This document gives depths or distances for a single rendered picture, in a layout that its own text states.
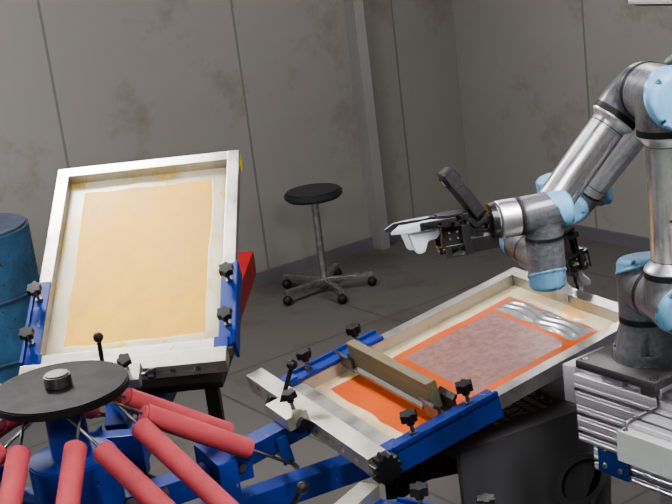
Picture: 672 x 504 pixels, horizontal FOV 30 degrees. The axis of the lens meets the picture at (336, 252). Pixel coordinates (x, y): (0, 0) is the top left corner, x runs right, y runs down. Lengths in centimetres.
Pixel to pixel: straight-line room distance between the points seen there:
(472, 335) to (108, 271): 110
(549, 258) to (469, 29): 616
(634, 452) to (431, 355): 91
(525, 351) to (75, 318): 130
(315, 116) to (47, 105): 180
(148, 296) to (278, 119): 425
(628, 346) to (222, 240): 147
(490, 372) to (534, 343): 16
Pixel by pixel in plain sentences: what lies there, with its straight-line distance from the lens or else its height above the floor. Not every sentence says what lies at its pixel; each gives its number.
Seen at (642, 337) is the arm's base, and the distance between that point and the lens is 273.
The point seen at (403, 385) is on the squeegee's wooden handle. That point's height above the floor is 110.
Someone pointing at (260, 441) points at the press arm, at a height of 105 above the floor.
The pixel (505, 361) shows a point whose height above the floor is 109.
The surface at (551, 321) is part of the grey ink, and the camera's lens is 342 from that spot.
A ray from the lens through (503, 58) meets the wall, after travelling 836.
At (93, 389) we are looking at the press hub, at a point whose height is 132.
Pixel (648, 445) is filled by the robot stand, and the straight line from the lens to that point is 263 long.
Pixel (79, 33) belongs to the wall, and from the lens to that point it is 716.
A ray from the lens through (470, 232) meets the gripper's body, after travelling 242.
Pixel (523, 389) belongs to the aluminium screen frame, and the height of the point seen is 109.
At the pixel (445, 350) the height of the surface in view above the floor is 108.
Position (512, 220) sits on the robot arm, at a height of 166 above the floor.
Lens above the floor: 230
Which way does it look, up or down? 16 degrees down
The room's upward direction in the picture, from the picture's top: 7 degrees counter-clockwise
